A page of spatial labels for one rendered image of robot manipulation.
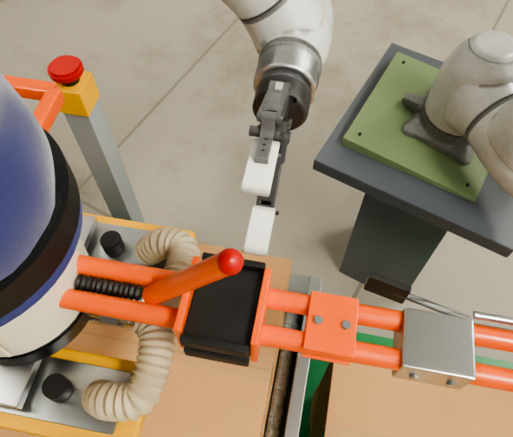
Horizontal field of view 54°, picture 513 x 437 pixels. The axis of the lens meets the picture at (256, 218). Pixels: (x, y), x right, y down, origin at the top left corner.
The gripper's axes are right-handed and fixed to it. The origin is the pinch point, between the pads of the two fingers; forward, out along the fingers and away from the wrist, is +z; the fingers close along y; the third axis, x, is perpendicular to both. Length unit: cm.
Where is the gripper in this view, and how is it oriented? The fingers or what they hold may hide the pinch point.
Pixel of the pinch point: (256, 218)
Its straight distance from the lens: 57.9
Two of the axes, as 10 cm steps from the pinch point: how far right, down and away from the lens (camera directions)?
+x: -9.8, -1.6, 0.9
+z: -1.8, 8.4, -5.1
